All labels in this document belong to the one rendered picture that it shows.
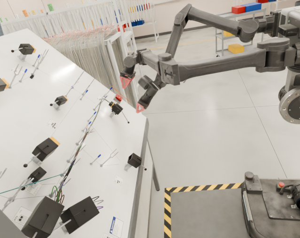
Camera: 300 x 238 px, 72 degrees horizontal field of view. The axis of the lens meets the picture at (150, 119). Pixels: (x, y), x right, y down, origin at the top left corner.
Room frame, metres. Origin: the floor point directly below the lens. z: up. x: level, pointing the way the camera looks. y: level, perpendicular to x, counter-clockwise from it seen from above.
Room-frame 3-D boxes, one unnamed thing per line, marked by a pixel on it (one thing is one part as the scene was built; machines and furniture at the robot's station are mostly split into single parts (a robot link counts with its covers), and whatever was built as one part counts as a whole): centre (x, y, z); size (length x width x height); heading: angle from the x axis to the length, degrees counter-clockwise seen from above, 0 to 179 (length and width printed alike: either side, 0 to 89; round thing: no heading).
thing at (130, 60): (1.12, 0.00, 1.42); 0.12 x 0.12 x 0.09; 79
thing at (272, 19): (1.12, -0.71, 1.45); 0.09 x 0.08 x 0.12; 163
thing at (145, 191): (1.12, 0.12, 0.60); 0.55 x 0.03 x 0.39; 169
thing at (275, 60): (0.68, -0.50, 1.44); 0.10 x 0.09 x 0.05; 73
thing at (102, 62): (2.18, 0.78, 0.78); 1.39 x 0.45 x 1.56; 73
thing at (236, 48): (4.55, -2.23, 0.54); 0.99 x 0.50 x 1.08; 84
